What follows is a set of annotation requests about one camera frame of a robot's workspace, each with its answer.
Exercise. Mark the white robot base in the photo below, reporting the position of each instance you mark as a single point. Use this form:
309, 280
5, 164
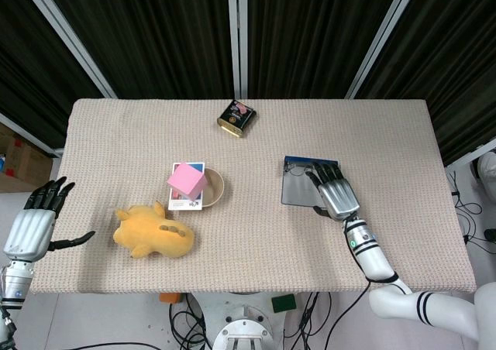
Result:
240, 319

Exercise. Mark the orange block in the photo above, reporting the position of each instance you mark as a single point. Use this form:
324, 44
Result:
169, 298

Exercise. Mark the white printed card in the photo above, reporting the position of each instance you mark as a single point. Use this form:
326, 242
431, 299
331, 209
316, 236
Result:
184, 205

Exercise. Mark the black gold tin can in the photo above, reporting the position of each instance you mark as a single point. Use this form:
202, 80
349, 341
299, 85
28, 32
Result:
236, 117

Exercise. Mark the brown cardboard box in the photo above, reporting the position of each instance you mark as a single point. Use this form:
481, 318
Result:
23, 164

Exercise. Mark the white rounded device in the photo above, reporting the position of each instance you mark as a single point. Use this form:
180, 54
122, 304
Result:
486, 170

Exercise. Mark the black pleated curtain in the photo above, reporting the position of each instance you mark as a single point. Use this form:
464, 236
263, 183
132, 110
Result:
162, 36

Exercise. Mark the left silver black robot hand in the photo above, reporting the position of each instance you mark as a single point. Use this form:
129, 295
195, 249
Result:
29, 230

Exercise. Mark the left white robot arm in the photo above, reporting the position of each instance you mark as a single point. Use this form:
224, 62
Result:
15, 280

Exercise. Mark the pink foam cube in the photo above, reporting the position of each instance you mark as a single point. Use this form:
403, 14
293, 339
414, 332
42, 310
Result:
186, 181

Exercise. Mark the white aluminium frame post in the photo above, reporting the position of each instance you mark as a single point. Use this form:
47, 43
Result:
470, 152
237, 36
73, 40
381, 36
31, 135

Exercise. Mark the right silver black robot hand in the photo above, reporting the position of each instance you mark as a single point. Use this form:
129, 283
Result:
339, 195

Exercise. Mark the beige waffle tablecloth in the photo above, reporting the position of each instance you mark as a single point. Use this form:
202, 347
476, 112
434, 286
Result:
252, 241

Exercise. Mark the green block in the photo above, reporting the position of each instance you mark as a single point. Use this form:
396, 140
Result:
283, 303

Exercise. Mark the thin metal eyeglasses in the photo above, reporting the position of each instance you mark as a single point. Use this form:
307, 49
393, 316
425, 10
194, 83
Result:
297, 170

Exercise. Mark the beige bowl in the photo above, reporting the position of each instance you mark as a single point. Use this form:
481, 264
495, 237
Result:
217, 189

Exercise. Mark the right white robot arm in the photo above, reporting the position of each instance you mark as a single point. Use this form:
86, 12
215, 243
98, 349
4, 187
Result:
370, 249

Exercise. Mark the yellow plush toy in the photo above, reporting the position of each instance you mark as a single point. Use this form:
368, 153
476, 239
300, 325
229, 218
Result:
155, 235

